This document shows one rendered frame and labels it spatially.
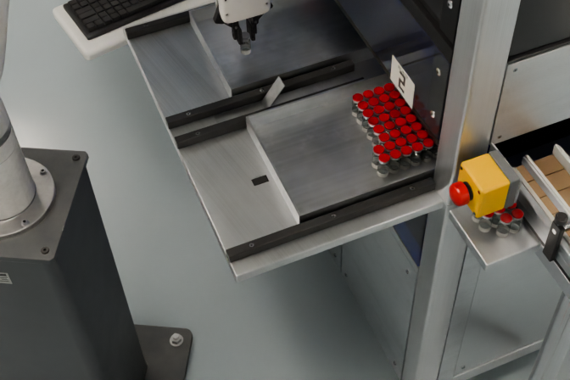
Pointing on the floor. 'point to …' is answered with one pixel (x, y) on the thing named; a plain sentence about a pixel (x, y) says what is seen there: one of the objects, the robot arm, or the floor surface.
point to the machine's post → (463, 141)
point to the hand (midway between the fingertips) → (244, 30)
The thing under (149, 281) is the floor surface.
